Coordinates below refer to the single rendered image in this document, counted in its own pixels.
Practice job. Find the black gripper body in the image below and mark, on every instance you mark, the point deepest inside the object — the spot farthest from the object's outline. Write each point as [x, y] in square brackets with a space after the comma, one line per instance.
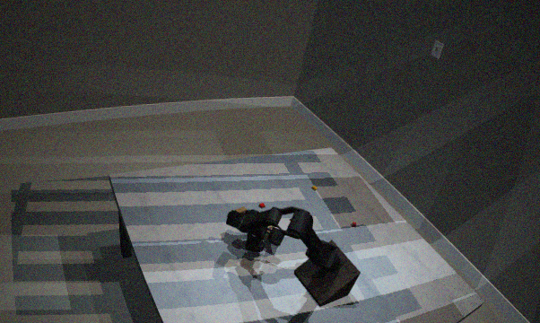
[276, 236]

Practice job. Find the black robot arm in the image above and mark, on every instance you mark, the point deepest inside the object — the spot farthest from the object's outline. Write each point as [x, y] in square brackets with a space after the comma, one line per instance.
[320, 252]

